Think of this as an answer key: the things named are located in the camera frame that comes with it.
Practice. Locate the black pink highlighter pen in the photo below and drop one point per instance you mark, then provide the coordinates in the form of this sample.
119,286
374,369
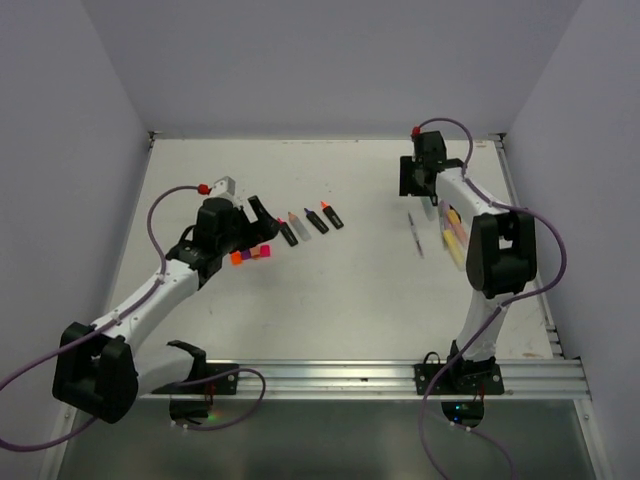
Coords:
287,233

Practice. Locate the purple black highlighter pen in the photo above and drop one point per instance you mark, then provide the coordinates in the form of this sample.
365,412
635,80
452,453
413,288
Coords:
316,221

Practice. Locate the aluminium rail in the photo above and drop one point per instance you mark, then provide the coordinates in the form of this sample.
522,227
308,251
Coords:
525,244
394,380

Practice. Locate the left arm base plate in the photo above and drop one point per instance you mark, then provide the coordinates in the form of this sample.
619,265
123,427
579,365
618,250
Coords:
225,382

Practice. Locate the mint green highlighter pen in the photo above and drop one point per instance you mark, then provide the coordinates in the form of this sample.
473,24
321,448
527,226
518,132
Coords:
429,209

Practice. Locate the orange black highlighter pen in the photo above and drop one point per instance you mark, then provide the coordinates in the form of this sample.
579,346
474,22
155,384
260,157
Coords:
331,215

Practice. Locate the yellow pastel highlighter pen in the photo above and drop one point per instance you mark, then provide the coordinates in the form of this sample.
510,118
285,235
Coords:
453,248

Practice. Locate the orange highlighter cap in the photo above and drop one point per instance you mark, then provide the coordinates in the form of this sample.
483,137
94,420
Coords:
236,258

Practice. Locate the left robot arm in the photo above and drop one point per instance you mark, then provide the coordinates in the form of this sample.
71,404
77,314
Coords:
99,370

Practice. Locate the orange pastel highlighter pen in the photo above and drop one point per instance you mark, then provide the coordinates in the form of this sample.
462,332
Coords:
456,225

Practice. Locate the peach highlighter cap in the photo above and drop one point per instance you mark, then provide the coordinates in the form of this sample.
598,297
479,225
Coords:
255,252

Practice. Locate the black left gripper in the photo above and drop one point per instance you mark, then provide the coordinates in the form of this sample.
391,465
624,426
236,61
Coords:
265,229

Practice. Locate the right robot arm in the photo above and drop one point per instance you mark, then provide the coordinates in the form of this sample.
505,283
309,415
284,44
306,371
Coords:
500,262

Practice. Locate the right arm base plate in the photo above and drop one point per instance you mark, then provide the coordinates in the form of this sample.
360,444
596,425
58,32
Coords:
463,379

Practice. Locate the thin grey marker pen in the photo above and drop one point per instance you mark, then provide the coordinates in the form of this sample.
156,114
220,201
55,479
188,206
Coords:
415,235

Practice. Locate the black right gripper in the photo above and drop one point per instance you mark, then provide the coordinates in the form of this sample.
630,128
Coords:
406,183

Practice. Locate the aluminium right side rail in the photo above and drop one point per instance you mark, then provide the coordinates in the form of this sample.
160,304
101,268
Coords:
525,244

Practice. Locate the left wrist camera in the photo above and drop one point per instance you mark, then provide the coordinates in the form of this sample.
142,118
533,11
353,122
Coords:
225,188

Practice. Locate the lilac pastel highlighter pen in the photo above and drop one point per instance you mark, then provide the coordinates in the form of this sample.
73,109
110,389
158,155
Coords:
442,212

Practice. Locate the aluminium front rail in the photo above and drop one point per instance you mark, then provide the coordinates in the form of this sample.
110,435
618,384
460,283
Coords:
394,380

